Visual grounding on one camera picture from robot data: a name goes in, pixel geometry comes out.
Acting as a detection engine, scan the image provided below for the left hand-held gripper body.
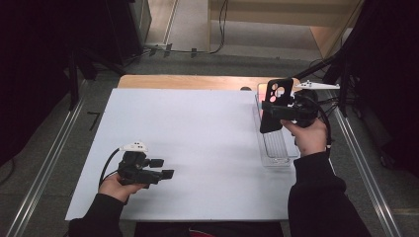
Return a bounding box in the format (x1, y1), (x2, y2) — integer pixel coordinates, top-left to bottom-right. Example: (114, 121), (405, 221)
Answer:
(117, 140), (165, 190)

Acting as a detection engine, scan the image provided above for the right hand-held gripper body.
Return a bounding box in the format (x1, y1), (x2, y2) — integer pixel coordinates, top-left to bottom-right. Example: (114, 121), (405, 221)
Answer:
(285, 79), (341, 129)

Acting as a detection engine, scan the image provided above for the black phone case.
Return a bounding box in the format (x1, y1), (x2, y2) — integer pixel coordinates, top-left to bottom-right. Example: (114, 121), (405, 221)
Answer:
(259, 77), (294, 134)

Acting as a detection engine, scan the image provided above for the shiny pink phone case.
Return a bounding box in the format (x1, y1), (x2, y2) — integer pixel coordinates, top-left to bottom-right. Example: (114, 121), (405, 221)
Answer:
(256, 82), (287, 104)

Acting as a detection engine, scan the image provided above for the clear plastic tray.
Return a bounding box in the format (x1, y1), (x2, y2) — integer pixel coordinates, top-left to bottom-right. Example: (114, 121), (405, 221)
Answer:
(251, 83), (300, 168)

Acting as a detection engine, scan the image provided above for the person's left hand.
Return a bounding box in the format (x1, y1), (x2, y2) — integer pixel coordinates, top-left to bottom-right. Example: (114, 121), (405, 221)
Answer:
(98, 173), (147, 203)

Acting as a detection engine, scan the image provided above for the person's right hand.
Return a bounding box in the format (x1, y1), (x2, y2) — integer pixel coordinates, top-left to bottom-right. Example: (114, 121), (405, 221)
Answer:
(280, 118), (330, 158)

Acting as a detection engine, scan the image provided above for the white board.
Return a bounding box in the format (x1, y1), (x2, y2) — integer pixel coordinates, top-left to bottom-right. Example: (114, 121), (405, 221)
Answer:
(64, 88), (309, 221)

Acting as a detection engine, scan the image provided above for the black metal stand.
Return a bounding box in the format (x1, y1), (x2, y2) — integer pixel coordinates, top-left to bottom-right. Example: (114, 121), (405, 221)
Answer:
(294, 48), (351, 117)
(67, 45), (126, 112)

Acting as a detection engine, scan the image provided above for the wooden table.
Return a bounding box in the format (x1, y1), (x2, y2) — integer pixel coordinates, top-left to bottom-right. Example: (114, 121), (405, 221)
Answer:
(117, 74), (303, 92)

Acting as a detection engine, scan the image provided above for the black curtain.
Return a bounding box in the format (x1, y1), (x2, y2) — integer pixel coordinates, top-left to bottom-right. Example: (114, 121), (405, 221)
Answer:
(342, 0), (419, 179)
(0, 0), (80, 166)

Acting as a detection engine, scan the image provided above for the light wooden bench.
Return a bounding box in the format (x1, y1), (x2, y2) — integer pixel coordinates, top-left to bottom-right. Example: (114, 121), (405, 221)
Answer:
(207, 0), (365, 60)

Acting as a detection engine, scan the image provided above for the dark cabinet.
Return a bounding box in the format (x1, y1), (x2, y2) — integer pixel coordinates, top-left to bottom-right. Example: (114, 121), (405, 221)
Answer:
(105, 0), (152, 65)

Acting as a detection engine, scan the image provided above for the left hand-held gripper cable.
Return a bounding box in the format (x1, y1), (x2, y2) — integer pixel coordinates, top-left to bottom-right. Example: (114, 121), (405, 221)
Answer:
(98, 147), (122, 190)

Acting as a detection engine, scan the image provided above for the bundle of black floor cables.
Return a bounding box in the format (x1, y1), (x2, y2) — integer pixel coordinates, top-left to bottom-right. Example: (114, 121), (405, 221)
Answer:
(309, 58), (350, 132)

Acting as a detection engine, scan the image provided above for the metal floor rail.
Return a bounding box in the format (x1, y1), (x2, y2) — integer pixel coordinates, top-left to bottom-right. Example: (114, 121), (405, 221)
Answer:
(6, 82), (88, 237)
(324, 87), (401, 237)

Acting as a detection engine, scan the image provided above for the black hanging cable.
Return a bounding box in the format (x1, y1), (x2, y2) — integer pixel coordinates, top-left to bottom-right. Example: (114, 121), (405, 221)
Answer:
(210, 0), (230, 55)

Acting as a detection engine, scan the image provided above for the taped floor cable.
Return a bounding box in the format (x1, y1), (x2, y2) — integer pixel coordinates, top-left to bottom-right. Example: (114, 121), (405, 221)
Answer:
(142, 42), (211, 59)

